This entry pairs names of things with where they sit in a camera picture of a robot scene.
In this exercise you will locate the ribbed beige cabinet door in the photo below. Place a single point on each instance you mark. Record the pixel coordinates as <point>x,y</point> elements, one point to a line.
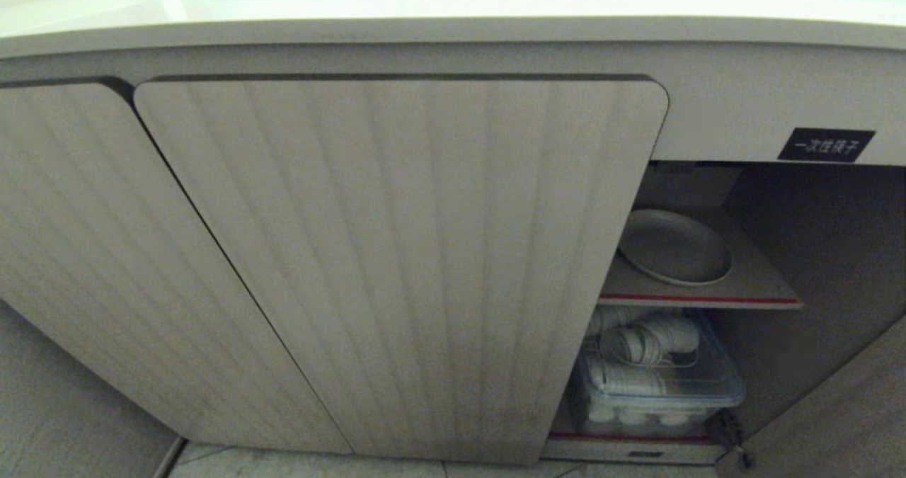
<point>85,251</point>
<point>396,265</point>
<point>835,414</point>

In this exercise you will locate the cabinet shelf with red edge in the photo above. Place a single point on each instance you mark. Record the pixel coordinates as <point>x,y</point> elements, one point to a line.
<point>750,287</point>

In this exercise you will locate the beige kitchen cabinet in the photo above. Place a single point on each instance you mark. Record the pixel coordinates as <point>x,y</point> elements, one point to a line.
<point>743,95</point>

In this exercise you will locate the stack of white paper cups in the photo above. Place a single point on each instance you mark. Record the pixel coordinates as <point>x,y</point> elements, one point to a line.
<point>655,339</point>
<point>623,380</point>
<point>614,316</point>

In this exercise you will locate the grey round plate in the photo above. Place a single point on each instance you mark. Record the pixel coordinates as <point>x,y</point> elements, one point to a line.
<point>672,246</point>

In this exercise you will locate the clear plastic storage box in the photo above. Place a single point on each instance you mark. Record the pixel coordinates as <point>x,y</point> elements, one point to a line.
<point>708,393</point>

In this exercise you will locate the dark metal door hinge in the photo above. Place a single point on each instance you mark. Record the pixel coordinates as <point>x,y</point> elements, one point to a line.
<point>730,432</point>

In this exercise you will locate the black label with white print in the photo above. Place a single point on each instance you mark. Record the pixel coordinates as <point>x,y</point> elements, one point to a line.
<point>826,144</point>

